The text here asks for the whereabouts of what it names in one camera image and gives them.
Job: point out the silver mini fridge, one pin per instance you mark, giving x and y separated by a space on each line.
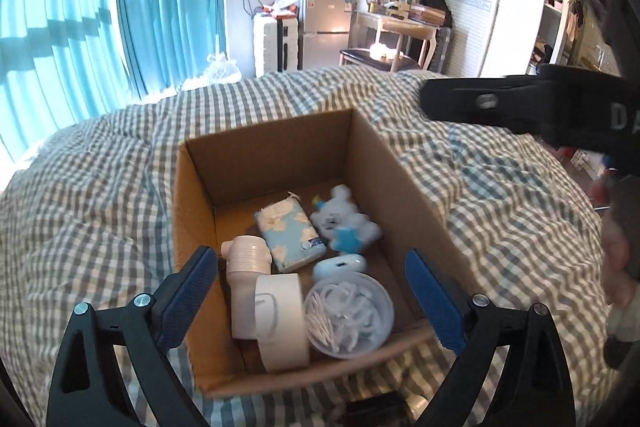
324 27

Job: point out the blue tissue pack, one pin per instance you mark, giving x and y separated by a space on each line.
291 238

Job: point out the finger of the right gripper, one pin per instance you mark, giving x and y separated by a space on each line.
462 100

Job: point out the white bear plush star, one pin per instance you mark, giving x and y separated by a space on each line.
341 223

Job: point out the wooden chair black seat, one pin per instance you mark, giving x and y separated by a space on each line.
392 52

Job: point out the white dressing table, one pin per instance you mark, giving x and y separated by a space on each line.
383 23

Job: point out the white plug-in device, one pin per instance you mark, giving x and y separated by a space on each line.
247 257

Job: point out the large teal curtain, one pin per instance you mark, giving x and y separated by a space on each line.
65 61

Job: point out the clear cotton swab container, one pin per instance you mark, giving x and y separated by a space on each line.
348 315

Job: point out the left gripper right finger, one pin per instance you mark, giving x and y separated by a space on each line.
534 388

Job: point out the checkered bed quilt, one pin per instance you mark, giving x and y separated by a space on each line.
89 219

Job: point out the brown cardboard box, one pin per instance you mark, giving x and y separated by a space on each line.
223 179

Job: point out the person's right hand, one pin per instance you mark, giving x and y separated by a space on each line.
620 246

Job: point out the white suitcase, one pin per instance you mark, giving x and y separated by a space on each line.
275 42

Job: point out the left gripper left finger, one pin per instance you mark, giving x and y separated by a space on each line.
87 388

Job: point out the white tape roll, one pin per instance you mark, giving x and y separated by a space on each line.
280 323

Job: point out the black bag on table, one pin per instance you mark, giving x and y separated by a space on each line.
440 5

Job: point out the white sliding wardrobe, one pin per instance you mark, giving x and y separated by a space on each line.
495 38

